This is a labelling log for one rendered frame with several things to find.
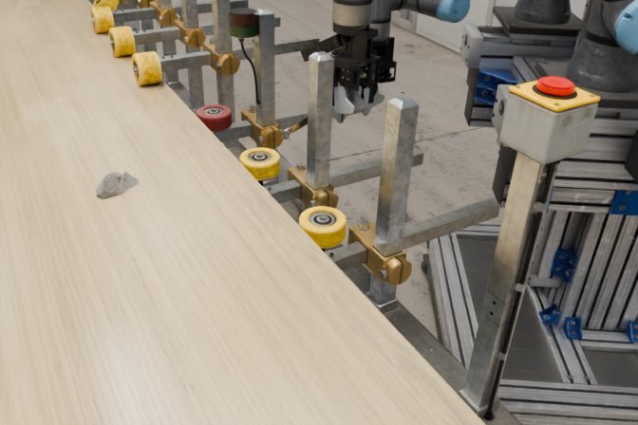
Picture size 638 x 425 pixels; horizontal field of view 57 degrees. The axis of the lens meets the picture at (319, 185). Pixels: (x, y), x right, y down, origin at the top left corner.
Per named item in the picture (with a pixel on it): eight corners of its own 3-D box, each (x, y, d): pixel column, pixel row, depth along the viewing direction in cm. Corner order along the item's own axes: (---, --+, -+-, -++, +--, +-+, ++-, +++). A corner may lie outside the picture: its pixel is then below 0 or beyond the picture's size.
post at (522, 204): (478, 389, 95) (539, 136, 72) (499, 411, 91) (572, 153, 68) (456, 399, 93) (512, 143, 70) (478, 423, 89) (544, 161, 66)
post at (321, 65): (318, 253, 135) (325, 48, 111) (326, 262, 132) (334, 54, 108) (304, 258, 134) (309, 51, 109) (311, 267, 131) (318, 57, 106)
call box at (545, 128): (536, 135, 73) (552, 76, 69) (584, 158, 68) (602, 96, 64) (496, 146, 70) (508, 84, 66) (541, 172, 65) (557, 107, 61)
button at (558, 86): (551, 87, 68) (554, 73, 67) (580, 99, 65) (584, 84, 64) (526, 93, 66) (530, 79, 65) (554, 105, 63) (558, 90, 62)
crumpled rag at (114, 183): (116, 171, 111) (114, 159, 110) (144, 179, 109) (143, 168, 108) (81, 192, 105) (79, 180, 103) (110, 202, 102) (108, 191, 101)
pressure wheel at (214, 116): (225, 143, 146) (223, 100, 140) (238, 157, 140) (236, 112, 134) (195, 150, 142) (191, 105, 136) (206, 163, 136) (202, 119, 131)
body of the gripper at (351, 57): (356, 95, 114) (360, 33, 108) (322, 83, 119) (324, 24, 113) (379, 84, 119) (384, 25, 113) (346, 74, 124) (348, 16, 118)
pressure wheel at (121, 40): (127, 20, 167) (136, 41, 164) (127, 39, 173) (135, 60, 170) (106, 22, 164) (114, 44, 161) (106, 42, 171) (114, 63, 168)
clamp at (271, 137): (259, 125, 150) (259, 107, 147) (284, 147, 140) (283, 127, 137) (239, 129, 147) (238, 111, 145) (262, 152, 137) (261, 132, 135)
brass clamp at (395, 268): (370, 240, 115) (372, 218, 112) (413, 280, 105) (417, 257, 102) (344, 249, 112) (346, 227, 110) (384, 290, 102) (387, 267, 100)
